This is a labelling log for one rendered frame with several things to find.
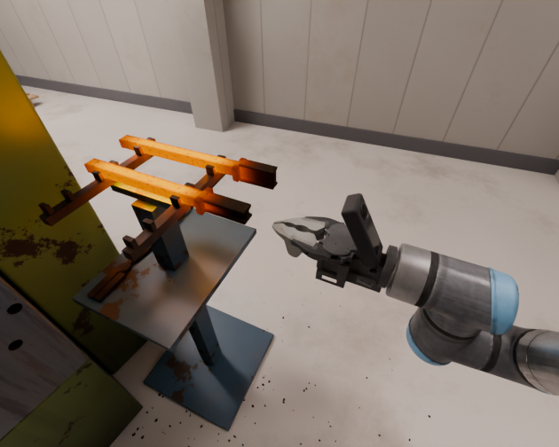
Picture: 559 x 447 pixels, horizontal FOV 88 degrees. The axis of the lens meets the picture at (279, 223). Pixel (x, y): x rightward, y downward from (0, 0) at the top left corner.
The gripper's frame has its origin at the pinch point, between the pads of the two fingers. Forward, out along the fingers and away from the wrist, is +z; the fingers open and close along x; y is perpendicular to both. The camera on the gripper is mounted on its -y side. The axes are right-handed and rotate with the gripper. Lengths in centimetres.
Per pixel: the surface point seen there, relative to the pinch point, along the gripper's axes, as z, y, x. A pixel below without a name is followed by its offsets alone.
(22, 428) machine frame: 49, 50, -45
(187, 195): 19.1, -0.9, -1.1
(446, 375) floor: -61, 94, 34
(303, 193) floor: 38, 94, 125
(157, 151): 36.9, -0.3, 10.5
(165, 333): 19.9, 26.3, -17.5
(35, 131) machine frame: 62, -5, 0
